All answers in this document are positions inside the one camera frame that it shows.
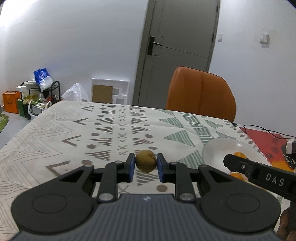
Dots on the white plastic bag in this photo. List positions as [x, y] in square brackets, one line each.
[76, 93]

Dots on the black door handle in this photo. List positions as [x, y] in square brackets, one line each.
[151, 44]

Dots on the cardboard piece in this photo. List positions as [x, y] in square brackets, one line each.
[102, 94]

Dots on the orange chair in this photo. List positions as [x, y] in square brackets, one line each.
[202, 93]

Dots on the white tote bag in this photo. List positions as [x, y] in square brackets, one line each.
[36, 108]

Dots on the black metal rack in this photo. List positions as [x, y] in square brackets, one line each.
[29, 90]

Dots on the person's hand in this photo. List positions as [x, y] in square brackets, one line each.
[285, 222]

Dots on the medium orange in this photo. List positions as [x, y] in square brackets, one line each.
[241, 155]

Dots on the white foam packaging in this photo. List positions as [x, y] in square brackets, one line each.
[120, 89]

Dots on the large orange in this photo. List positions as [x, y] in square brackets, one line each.
[239, 176]

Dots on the white charger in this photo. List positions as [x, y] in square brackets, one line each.
[290, 146]

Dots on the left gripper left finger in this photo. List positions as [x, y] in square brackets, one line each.
[111, 175]

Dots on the small wall switch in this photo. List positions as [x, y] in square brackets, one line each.
[220, 37]

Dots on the patterned tablecloth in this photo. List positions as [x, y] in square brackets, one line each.
[71, 133]

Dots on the green brown kiwi fruit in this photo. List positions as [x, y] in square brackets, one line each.
[146, 161]

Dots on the red table mat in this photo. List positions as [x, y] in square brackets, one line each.
[270, 146]

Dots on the green floor mat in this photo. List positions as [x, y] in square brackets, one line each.
[4, 119]

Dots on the white plate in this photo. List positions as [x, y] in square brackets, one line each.
[215, 150]

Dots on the blue white bag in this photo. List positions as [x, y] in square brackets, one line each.
[43, 79]

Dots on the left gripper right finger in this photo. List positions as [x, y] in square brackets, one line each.
[180, 175]

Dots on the green box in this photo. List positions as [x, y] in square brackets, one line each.
[20, 107]

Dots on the orange paper bag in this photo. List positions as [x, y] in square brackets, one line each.
[10, 101]

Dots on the grey door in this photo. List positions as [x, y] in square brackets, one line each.
[187, 31]

